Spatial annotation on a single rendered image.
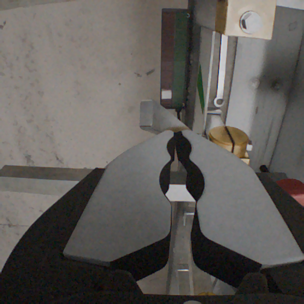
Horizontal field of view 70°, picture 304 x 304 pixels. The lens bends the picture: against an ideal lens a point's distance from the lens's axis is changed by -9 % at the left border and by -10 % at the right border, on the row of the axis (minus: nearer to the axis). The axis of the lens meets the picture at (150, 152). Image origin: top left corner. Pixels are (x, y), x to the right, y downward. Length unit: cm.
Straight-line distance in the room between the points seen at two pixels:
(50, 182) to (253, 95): 43
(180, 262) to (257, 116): 47
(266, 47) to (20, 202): 175
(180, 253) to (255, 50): 56
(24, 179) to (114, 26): 87
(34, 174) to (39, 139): 108
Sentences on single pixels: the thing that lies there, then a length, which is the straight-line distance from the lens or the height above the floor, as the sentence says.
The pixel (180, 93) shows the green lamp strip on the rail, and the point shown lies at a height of 70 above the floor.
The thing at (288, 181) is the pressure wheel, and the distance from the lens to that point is 33.
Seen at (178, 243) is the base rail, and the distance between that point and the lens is 69.
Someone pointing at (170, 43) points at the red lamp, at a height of 70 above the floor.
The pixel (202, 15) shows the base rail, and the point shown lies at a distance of 41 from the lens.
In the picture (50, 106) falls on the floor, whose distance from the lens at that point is 132.
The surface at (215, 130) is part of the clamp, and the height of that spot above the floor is 84.
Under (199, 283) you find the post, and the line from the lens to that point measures 47.
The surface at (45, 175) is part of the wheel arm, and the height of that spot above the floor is 85.
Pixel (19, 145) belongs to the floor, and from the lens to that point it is 154.
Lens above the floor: 110
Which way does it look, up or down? 57 degrees down
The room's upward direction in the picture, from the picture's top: 175 degrees counter-clockwise
